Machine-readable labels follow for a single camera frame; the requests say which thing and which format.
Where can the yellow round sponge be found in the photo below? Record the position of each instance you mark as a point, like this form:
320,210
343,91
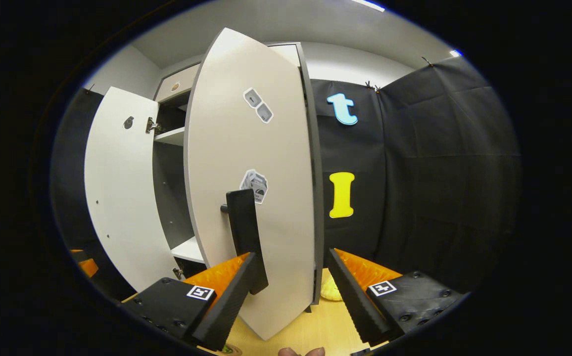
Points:
329,291

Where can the round wooden coaster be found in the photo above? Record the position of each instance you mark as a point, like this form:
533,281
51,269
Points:
237,351

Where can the white cabinet shelf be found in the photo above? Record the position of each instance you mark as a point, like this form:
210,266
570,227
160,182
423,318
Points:
172,137
189,249

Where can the metal door hinge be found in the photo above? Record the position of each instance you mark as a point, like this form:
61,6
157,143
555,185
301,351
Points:
177,273
152,125

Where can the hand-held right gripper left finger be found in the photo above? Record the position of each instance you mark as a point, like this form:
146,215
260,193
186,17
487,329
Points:
226,296

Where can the long ceiling light panel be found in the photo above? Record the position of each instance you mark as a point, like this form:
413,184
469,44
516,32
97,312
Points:
367,5

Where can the small ceiling light panel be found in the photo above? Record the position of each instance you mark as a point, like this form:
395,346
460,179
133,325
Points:
455,53

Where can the white cabinet door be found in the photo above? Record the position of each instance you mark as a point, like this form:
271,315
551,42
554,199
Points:
118,188
226,148

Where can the white and grey cabinet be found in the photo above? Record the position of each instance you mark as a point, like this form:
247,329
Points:
167,198

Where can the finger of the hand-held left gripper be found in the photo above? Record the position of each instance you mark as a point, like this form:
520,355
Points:
78,256
89,268

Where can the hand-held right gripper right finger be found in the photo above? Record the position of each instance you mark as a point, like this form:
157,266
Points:
355,301

